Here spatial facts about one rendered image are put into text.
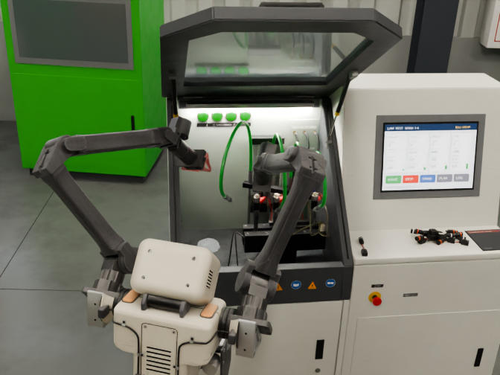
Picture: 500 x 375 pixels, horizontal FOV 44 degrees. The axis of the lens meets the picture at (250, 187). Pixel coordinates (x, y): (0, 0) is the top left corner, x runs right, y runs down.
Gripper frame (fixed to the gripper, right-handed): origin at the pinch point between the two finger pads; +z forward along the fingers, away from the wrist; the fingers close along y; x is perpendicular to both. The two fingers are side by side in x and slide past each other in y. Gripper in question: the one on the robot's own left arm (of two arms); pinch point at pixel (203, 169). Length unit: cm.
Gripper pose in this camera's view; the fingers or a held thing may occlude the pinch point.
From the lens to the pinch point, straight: 224.6
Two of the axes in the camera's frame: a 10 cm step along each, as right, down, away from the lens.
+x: -2.3, 9.1, -3.4
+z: 4.5, 4.1, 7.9
